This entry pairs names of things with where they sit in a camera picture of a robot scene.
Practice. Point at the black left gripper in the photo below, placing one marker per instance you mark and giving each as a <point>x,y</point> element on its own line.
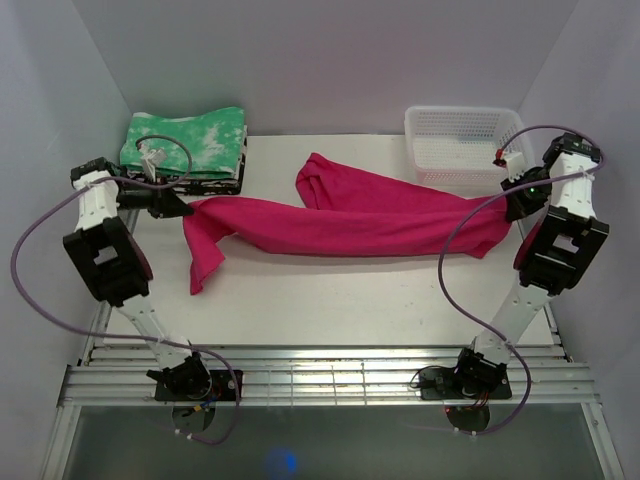
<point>165,204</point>

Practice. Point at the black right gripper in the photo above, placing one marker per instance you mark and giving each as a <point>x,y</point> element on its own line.
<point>517,208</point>

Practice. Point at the pink trousers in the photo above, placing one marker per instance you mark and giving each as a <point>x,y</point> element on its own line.
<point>346,212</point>

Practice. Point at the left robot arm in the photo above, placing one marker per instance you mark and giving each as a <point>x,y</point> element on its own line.
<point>115,270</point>

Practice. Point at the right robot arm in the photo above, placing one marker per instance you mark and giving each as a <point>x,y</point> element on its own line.
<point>552,258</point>

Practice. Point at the dark camouflage folded trousers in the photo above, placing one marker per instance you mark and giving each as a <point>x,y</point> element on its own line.
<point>199,184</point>

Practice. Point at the green white folded trousers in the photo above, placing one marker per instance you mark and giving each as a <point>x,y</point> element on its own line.
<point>211,144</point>

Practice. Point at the white plastic basket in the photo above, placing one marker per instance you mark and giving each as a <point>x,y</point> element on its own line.
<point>451,146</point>

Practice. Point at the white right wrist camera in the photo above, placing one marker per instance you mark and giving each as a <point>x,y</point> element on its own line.
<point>514,163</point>

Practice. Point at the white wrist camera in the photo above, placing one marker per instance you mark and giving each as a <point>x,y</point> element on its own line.
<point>150,160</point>
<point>514,163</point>

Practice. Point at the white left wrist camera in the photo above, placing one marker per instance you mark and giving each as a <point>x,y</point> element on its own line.
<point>150,160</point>

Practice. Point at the aluminium table frame rail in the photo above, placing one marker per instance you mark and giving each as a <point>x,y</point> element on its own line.
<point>311,331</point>

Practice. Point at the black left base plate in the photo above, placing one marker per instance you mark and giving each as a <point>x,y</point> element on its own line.
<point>217,385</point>

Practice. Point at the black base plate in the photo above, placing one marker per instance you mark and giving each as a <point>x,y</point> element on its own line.
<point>217,385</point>
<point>449,383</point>

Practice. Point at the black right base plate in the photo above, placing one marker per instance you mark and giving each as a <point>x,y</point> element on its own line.
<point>449,383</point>

